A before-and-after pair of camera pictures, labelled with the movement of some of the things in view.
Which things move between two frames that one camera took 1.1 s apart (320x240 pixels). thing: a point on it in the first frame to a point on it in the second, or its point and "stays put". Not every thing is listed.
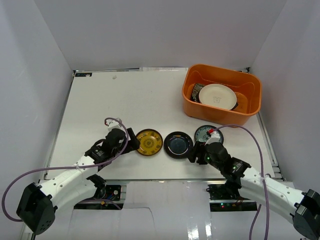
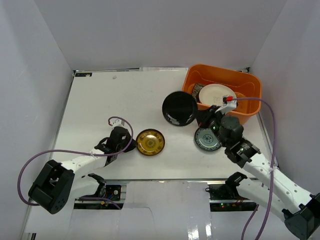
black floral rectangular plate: x=195 y=96 stays put
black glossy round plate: x=178 y=144 to x=179 y=108
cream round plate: x=218 y=96 stays put
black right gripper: x=195 y=152 to x=202 y=116
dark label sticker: x=82 y=74 stays put
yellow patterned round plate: x=151 y=142 stays put
